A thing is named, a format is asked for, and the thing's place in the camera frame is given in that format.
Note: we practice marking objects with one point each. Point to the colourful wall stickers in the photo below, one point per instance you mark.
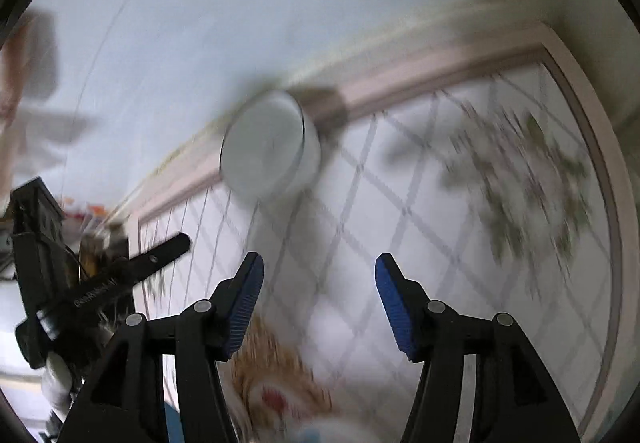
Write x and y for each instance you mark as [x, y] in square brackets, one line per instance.
[87, 209]

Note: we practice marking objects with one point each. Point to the diamond pattern floral table mat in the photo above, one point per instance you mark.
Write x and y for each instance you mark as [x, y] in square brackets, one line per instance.
[375, 203]

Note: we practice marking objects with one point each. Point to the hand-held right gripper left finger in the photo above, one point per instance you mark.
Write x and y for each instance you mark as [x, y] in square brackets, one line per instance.
[245, 305]

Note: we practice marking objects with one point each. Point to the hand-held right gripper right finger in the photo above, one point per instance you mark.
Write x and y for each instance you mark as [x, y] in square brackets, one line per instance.
[396, 308]

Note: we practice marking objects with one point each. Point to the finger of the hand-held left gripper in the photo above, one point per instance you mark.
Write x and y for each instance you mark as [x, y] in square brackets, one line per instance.
[160, 255]

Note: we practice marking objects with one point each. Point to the plain white bowl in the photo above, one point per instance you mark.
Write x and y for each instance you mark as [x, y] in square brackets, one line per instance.
[265, 148]

